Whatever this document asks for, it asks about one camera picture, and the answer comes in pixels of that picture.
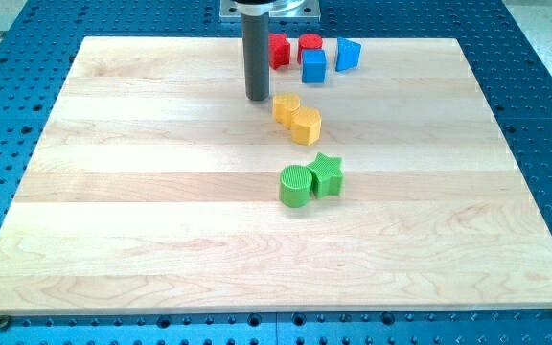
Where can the blue cube block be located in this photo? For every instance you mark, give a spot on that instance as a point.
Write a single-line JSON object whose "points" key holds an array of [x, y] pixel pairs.
{"points": [[314, 66]]}

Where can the blue triangle block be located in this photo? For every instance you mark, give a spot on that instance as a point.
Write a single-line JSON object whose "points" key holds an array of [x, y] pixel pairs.
{"points": [[347, 54]]}

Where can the green cylinder block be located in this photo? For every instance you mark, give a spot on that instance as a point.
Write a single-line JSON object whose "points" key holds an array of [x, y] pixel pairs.
{"points": [[295, 186]]}

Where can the green star block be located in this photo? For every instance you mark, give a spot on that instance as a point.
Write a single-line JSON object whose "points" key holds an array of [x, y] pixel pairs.
{"points": [[327, 176]]}

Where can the yellow hexagon block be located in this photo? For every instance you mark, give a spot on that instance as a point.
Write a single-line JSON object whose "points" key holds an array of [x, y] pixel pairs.
{"points": [[306, 126]]}

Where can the yellow cylinder block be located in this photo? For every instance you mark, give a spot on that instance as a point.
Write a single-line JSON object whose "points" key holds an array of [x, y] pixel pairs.
{"points": [[284, 107]]}

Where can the light wooden board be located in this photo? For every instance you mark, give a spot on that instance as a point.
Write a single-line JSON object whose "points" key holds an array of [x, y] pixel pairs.
{"points": [[155, 188]]}

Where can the red star block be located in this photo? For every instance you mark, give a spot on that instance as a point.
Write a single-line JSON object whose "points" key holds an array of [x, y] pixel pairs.
{"points": [[279, 50]]}

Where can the red cylinder block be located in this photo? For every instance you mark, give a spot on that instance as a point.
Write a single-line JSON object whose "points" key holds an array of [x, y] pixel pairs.
{"points": [[308, 42]]}

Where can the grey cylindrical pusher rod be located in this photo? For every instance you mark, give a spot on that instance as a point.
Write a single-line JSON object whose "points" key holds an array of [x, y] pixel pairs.
{"points": [[255, 31]]}

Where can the silver robot mounting plate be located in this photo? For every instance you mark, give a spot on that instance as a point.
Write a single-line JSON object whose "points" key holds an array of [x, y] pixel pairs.
{"points": [[282, 10]]}

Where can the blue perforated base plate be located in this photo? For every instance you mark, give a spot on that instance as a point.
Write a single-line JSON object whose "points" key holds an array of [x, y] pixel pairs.
{"points": [[39, 49]]}

